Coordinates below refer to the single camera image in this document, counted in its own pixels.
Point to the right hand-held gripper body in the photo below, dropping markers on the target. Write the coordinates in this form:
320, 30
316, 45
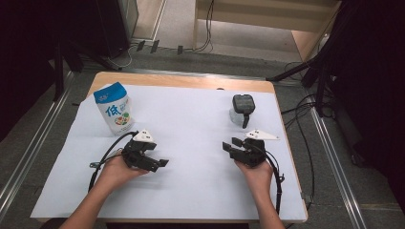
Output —
253, 154

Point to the black stand legs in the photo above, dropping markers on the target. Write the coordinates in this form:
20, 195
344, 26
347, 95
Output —
59, 70
320, 76

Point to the person's left hand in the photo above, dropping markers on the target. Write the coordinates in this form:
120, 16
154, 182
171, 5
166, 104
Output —
114, 175

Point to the light wooden bench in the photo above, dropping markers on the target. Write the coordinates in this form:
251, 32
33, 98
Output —
270, 12

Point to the white and blue pouch bag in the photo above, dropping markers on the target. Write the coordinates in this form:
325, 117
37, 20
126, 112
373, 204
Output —
114, 109

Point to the clear jar with black lid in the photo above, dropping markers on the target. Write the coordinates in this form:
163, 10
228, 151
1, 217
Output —
243, 105

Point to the metal floor rail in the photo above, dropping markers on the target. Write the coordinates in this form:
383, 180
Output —
28, 156
337, 178

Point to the person's right hand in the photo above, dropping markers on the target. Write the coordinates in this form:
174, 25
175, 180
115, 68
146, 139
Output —
259, 178

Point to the black curtain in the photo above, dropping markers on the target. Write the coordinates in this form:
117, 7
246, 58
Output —
22, 47
372, 79

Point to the white paper sheet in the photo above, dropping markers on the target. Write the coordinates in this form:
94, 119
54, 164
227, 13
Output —
191, 127

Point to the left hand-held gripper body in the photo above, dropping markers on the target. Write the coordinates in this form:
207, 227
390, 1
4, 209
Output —
137, 149

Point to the black cabinet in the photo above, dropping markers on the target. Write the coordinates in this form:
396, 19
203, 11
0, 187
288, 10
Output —
111, 25

